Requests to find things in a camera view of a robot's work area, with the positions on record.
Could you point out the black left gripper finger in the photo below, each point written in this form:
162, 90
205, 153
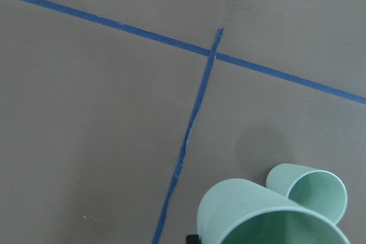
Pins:
192, 239

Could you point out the light green cup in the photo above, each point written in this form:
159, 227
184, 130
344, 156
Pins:
240, 211
318, 190

